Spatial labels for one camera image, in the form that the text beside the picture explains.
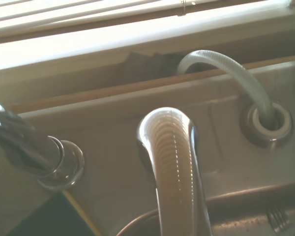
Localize clear plastic hose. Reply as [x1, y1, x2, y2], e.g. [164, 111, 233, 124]
[177, 50, 277, 124]

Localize yellow and green sponge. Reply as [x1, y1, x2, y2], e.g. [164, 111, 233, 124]
[4, 188, 100, 236]

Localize stainless steel double sink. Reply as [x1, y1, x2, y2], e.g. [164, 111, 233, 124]
[0, 60, 295, 236]

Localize chrome gooseneck faucet spout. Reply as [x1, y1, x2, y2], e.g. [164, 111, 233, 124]
[0, 97, 86, 191]

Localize chrome sink hole fitting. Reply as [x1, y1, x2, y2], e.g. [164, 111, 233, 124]
[239, 100, 294, 148]

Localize beige window blinds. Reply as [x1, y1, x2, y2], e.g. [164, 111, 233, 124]
[0, 0, 292, 45]

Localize metal fork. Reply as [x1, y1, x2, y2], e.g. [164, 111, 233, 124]
[266, 206, 291, 233]

